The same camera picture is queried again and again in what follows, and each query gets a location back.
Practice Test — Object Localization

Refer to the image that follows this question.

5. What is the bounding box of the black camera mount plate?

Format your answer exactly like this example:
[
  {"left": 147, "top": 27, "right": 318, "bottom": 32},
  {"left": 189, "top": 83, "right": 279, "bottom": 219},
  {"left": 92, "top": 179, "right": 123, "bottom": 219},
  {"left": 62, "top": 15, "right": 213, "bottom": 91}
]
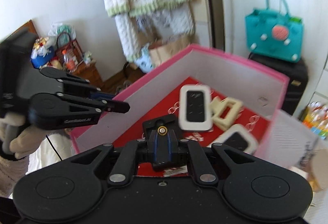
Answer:
[{"left": 142, "top": 114, "right": 183, "bottom": 173}]

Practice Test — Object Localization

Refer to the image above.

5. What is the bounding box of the white wifi router device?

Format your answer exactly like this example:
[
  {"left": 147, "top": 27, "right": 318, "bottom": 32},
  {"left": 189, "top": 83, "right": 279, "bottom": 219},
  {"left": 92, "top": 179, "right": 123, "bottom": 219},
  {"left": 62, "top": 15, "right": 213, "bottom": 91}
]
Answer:
[{"left": 179, "top": 84, "right": 213, "bottom": 131}]

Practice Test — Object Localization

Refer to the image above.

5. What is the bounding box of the cream hair claw clip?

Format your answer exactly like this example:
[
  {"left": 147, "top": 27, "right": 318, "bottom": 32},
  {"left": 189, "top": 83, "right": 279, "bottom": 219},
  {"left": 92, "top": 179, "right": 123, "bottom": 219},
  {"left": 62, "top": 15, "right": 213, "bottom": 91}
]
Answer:
[{"left": 210, "top": 96, "right": 243, "bottom": 131}]

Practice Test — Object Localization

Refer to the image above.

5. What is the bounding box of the gloved left hand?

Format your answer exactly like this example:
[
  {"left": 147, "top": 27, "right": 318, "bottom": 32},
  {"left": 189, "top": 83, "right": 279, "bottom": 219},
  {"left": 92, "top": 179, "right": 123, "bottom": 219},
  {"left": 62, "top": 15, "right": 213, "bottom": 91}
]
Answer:
[{"left": 1, "top": 112, "right": 51, "bottom": 161}]

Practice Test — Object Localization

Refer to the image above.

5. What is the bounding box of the orange cap bottle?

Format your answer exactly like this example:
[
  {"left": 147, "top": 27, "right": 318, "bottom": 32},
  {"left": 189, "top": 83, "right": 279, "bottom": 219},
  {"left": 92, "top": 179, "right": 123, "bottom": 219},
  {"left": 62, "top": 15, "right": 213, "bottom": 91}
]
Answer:
[{"left": 62, "top": 50, "right": 77, "bottom": 71}]

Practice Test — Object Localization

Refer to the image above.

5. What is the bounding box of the wooden nightstand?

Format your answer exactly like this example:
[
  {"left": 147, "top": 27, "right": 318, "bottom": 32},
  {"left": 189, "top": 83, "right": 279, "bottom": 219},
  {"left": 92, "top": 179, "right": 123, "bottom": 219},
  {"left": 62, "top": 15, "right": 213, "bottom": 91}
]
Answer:
[{"left": 72, "top": 63, "right": 103, "bottom": 88}]

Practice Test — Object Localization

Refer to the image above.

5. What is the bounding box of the blue flower gift box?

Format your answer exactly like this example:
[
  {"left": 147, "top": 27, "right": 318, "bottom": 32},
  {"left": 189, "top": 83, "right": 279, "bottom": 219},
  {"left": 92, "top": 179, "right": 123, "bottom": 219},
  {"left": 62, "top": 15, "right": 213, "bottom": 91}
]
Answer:
[{"left": 31, "top": 37, "right": 56, "bottom": 69}]

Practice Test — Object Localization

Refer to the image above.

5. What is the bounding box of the pink storage box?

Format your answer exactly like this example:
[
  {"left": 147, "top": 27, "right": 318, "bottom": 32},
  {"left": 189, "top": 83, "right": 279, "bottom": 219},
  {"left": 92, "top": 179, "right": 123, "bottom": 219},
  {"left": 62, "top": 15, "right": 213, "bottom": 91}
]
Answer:
[{"left": 71, "top": 44, "right": 288, "bottom": 158}]

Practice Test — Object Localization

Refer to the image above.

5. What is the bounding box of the brown paper bag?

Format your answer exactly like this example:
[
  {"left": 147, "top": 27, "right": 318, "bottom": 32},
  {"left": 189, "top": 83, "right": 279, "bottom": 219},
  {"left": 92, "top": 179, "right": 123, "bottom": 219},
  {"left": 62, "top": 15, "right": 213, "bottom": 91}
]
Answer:
[{"left": 148, "top": 35, "right": 190, "bottom": 68}]

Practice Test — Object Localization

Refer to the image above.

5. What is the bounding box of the white quilted blanket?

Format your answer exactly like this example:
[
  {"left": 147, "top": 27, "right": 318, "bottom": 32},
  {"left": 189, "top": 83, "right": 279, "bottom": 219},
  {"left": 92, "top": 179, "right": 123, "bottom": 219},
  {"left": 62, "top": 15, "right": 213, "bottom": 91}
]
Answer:
[{"left": 255, "top": 110, "right": 326, "bottom": 169}]

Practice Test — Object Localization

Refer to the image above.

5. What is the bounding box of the black suitcase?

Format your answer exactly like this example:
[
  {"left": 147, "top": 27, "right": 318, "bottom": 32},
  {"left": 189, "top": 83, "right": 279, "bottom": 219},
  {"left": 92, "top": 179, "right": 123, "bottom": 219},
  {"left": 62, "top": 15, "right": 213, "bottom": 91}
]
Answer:
[{"left": 248, "top": 53, "right": 309, "bottom": 115}]

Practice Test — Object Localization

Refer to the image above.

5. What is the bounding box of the colourful gift box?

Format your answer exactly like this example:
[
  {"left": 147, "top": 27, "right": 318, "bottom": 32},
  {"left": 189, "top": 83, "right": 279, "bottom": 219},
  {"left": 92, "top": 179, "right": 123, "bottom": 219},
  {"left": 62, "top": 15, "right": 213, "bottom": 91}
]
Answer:
[{"left": 302, "top": 101, "right": 327, "bottom": 140}]

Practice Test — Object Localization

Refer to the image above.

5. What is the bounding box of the teal felt handbag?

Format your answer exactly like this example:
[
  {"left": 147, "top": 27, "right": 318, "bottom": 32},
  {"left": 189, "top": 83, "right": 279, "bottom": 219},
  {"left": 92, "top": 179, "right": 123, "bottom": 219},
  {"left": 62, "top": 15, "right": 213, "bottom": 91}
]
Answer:
[{"left": 245, "top": 0, "right": 304, "bottom": 63}]

